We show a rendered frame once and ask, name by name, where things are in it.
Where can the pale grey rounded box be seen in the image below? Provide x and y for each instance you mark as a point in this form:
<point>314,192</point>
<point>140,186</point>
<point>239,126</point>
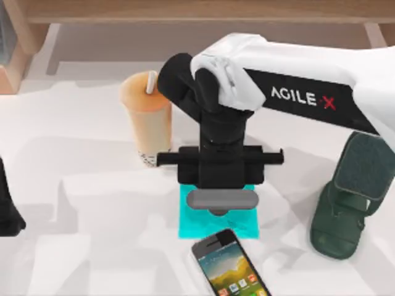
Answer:
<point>222,198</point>

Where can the teal square mat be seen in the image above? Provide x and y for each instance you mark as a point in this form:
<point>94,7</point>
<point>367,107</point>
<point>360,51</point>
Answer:
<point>200,225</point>

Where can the orange milk tea cup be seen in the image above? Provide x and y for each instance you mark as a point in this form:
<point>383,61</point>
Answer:
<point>149,123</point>

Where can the black smartphone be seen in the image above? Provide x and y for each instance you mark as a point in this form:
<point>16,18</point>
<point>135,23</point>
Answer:
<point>230,268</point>

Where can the pale drinking straw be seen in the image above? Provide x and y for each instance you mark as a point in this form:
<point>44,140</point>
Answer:
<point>151,81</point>

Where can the dark green sandal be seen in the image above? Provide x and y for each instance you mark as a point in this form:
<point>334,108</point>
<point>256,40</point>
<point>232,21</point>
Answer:
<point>345,222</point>

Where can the wooden cabinet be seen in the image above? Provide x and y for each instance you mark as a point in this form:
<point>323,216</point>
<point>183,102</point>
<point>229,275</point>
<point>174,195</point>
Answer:
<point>185,12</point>

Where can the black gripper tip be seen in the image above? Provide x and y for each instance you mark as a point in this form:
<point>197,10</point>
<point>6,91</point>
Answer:
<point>7,203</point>

